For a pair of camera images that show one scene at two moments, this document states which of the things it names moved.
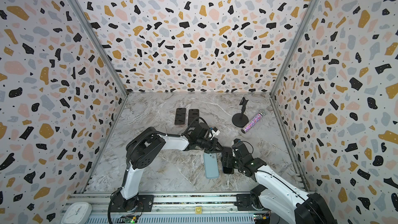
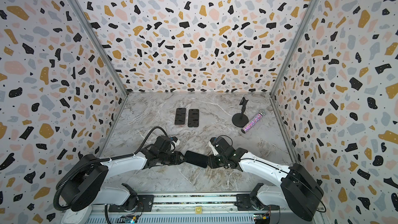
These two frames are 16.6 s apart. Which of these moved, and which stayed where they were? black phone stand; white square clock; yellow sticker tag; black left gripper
Moved: black left gripper
Stayed: black phone stand; white square clock; yellow sticker tag
